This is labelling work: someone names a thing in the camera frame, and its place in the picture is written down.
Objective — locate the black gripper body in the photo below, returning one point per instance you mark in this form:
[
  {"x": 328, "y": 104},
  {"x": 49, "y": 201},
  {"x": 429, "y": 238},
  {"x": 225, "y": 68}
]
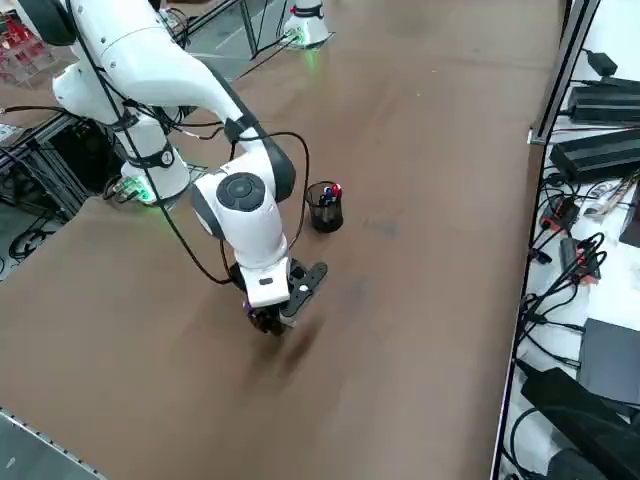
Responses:
[{"x": 296, "y": 272}]

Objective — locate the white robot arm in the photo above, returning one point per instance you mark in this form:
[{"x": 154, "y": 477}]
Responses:
[
  {"x": 150, "y": 65},
  {"x": 310, "y": 22}
]

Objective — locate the black mesh pen holder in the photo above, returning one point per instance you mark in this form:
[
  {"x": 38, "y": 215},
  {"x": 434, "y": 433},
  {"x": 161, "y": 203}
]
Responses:
[{"x": 326, "y": 217}]

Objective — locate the blue marker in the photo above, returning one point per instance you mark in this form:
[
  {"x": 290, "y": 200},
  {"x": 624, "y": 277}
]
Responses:
[{"x": 327, "y": 191}]

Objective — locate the red marker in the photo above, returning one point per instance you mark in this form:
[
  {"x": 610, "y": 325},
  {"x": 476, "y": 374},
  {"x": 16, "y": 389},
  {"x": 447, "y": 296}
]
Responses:
[{"x": 337, "y": 189}]

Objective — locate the red and black device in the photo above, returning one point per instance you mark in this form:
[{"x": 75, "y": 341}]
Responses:
[
  {"x": 562, "y": 214},
  {"x": 581, "y": 259}
]

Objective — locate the dark grey flat box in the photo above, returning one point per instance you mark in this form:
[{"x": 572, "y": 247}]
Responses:
[{"x": 611, "y": 360}]

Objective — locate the long black power brick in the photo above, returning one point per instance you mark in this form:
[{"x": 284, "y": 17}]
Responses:
[
  {"x": 605, "y": 102},
  {"x": 595, "y": 156}
]

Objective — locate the clear shelf with red items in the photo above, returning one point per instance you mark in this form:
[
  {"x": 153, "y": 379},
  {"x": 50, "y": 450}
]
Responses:
[{"x": 17, "y": 40}]

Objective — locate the black power adapter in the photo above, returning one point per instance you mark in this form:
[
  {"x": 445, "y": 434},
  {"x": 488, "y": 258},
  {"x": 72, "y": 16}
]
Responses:
[{"x": 602, "y": 62}]

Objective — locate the white post bracket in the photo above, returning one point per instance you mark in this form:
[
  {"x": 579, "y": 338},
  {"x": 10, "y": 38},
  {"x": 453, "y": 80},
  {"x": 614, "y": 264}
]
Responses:
[{"x": 538, "y": 136}]

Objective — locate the black aluminium frame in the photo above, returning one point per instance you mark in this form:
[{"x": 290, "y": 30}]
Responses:
[{"x": 50, "y": 137}]

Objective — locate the aluminium post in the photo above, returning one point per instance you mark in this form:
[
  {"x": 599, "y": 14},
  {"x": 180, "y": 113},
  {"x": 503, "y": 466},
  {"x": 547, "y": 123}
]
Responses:
[{"x": 567, "y": 65}]

